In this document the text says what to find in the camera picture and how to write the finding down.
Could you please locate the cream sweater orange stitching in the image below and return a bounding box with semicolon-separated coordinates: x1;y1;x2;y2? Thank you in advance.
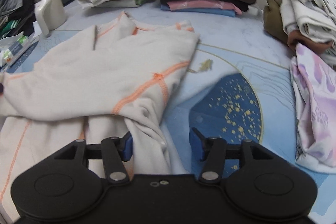
1;12;199;223

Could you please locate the white patterned clothes stack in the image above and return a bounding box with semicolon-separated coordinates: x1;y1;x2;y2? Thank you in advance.
262;0;336;66

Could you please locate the purple pink tie-dye shirt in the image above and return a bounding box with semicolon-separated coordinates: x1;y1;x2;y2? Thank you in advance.
290;44;335;173

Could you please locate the white plastic mug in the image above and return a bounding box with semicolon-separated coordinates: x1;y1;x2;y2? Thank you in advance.
34;0;66;37

